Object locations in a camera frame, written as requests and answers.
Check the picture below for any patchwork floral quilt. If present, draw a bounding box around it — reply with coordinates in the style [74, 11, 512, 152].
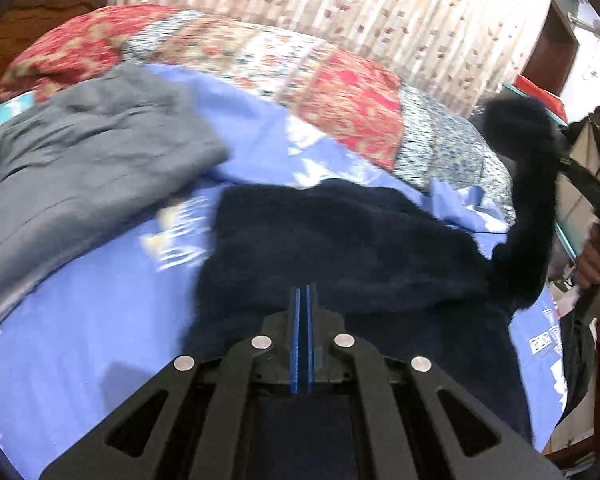
[0, 4, 519, 227]

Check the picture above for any beige patterned curtain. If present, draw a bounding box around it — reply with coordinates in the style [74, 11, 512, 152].
[114, 0, 557, 122]

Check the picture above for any red box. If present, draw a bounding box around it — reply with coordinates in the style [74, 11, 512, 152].
[513, 74, 568, 120]

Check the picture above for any blue printed bed sheet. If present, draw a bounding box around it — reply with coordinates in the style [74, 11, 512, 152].
[0, 62, 570, 480]

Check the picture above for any carved wooden headboard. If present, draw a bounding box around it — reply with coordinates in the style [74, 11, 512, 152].
[0, 0, 112, 107]

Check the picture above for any dark navy fuzzy sweater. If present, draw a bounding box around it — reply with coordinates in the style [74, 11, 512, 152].
[180, 96, 562, 453]

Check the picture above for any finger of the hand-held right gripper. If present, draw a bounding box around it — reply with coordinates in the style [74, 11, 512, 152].
[554, 152, 600, 227]

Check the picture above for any teal printed cloth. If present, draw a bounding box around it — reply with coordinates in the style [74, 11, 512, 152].
[0, 91, 37, 137]

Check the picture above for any person's right hand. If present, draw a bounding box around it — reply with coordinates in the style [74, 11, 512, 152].
[576, 221, 600, 289]

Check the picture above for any dark wooden cabinet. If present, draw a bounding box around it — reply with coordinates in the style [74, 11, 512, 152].
[521, 0, 582, 97]

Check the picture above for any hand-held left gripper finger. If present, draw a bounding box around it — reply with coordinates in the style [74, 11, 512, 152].
[301, 284, 565, 480]
[40, 286, 301, 480]

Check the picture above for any grey garment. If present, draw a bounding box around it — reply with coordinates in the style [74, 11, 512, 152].
[0, 66, 232, 313]

